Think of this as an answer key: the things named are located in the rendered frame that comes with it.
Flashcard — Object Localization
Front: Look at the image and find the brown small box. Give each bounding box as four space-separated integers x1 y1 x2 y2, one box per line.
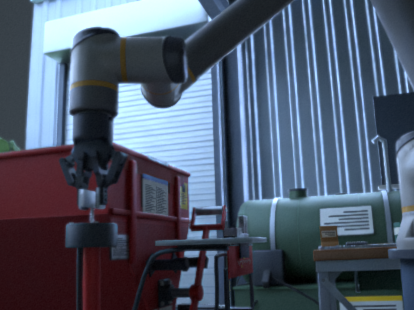
319 225 340 248

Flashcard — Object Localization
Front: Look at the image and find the green tank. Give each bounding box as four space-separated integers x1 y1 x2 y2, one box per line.
236 188 403 285

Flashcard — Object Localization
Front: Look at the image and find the brown wooden board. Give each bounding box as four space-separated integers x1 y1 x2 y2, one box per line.
312 243 398 262

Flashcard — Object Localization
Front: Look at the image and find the green object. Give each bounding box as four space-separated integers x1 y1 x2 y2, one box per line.
0 136 22 153

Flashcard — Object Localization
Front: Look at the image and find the yellow warning label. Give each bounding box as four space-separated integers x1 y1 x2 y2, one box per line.
179 182 190 211

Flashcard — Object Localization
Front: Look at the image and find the black grip handle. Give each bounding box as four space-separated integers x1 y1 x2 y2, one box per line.
157 279 193 303
147 256 208 274

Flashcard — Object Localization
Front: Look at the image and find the red small box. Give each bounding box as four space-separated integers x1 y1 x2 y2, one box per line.
227 245 254 280

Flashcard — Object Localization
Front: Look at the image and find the white roller door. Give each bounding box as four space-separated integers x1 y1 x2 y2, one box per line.
25 0 218 308

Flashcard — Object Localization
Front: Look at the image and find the grey rating plate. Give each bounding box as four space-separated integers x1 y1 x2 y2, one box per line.
110 234 130 261

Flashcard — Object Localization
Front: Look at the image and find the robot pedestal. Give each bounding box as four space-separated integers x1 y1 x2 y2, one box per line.
387 247 414 310

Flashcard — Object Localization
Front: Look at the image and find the white tank label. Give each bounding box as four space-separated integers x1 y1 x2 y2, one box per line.
319 205 375 237

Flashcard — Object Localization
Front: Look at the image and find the black round disc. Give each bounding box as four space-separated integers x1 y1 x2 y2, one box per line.
64 221 120 249

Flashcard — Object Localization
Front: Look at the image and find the dark wall panel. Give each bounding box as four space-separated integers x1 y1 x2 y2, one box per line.
372 92 414 186

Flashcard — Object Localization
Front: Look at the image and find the silver hooked pipe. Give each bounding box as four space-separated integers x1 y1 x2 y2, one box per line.
370 134 392 193

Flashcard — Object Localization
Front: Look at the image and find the black tube frame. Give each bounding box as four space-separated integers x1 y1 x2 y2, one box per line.
213 252 256 310

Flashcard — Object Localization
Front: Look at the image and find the red frame handle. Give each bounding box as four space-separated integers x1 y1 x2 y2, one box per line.
189 205 228 232

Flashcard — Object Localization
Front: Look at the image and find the black hose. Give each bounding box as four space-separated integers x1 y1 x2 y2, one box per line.
132 247 188 310

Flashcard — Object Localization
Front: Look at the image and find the red lever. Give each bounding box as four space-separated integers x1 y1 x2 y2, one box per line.
188 229 212 305

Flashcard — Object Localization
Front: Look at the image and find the grey flat plate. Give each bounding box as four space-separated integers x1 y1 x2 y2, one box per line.
154 235 268 252

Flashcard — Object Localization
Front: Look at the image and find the white yellow striped box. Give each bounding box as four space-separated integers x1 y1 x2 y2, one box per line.
337 294 405 310

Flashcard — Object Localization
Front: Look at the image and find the red fertilizer distributor hopper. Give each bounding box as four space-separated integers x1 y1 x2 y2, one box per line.
0 143 191 310

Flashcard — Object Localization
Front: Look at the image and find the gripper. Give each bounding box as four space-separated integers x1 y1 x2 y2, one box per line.
59 110 130 208

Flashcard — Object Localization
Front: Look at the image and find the silver cylindrical knob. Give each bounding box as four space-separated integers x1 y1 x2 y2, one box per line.
77 188 98 211

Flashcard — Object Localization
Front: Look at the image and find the grey metal block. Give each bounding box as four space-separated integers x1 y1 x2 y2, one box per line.
223 214 250 239

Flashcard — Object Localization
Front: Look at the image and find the white text label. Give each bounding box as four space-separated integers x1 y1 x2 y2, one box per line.
141 173 170 217

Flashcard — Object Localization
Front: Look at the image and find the black thin post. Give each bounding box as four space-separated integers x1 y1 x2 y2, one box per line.
75 247 85 310

